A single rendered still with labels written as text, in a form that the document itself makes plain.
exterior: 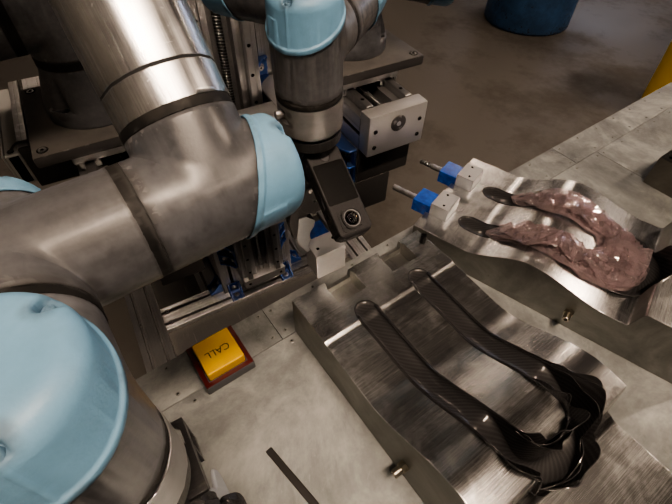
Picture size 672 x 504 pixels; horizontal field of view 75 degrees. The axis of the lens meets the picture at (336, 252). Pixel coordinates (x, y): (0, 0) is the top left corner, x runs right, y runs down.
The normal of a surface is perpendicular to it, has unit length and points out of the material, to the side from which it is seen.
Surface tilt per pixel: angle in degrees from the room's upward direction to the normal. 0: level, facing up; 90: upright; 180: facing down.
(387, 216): 0
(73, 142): 0
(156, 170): 9
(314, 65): 92
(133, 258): 74
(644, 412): 0
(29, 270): 32
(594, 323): 90
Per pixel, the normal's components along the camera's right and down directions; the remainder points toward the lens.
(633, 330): -0.60, 0.60
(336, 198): 0.28, -0.23
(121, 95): -0.25, 0.29
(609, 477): 0.02, -0.65
